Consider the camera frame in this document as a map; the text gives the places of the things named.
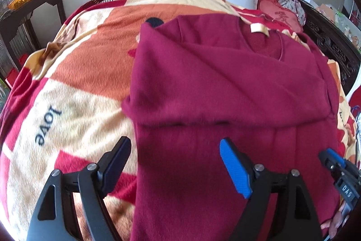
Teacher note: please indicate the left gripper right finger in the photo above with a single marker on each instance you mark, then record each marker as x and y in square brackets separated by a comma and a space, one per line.
[295, 216]

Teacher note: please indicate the red box on floor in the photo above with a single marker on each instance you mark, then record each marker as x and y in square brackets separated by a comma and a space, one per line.
[13, 74]

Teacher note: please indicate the orange red patterned blanket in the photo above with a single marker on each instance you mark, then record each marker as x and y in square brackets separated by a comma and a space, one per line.
[66, 112]

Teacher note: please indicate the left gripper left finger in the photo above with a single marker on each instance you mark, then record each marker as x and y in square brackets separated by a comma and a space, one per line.
[54, 216]

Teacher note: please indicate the dark wooden side table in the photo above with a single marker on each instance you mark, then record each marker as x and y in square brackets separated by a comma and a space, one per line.
[15, 18]

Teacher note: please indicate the person's right hand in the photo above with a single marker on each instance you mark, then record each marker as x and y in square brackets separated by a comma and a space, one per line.
[339, 219]

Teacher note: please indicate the maroon fleece sweatshirt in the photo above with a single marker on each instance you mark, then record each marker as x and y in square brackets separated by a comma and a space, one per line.
[200, 78]

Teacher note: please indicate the white embroidered garment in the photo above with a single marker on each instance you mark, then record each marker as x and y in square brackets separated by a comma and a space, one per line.
[353, 98]

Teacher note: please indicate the dark carved wooden headboard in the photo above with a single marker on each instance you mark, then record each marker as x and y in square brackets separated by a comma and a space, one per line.
[334, 44]

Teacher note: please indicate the right red heart pillow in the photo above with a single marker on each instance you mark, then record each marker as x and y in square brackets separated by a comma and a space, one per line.
[282, 14]

